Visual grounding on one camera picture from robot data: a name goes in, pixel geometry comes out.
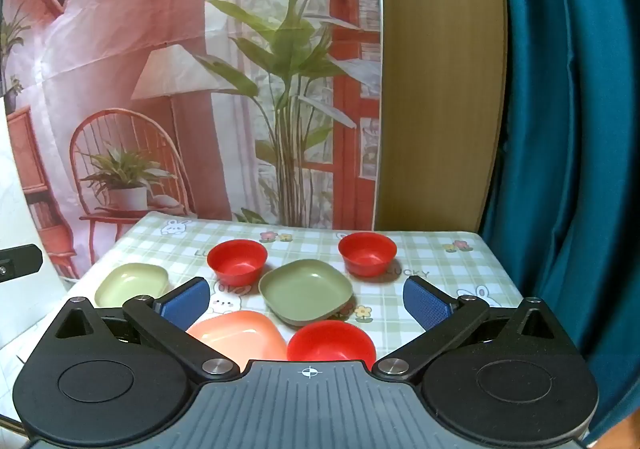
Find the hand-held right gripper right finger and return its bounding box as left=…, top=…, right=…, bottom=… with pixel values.
left=371, top=276, right=576, bottom=382

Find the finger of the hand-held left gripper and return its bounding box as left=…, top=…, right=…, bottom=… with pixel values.
left=0, top=244, right=44, bottom=286

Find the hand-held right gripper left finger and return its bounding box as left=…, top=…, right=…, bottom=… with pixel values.
left=47, top=277, right=240, bottom=382

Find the pale yellow square plate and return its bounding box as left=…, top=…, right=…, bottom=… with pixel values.
left=94, top=262, right=170, bottom=309

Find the red plastic bowl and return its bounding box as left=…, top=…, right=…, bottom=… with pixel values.
left=338, top=232, right=399, bottom=278
left=286, top=320, right=377, bottom=363
left=207, top=239, right=269, bottom=288

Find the olive green square plate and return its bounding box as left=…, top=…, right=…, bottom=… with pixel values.
left=258, top=259, right=357, bottom=328

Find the green checked bunny tablecloth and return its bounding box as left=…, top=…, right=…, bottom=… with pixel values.
left=64, top=211, right=526, bottom=366

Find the wooden panel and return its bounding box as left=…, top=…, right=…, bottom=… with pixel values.
left=374, top=0, right=509, bottom=236

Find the printed room backdrop cloth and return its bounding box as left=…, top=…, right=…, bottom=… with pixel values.
left=0, top=0, right=384, bottom=281

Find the teal curtain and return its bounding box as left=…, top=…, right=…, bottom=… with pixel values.
left=479, top=0, right=640, bottom=449

